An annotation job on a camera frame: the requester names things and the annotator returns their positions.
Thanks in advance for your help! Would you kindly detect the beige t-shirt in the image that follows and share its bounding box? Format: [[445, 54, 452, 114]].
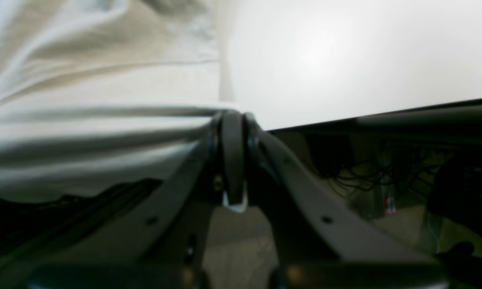
[[0, 0, 235, 203]]

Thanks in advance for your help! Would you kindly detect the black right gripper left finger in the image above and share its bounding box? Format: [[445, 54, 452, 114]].
[[24, 111, 245, 289]]

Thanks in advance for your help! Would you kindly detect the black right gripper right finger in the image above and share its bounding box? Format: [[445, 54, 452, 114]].
[[243, 113, 449, 289]]

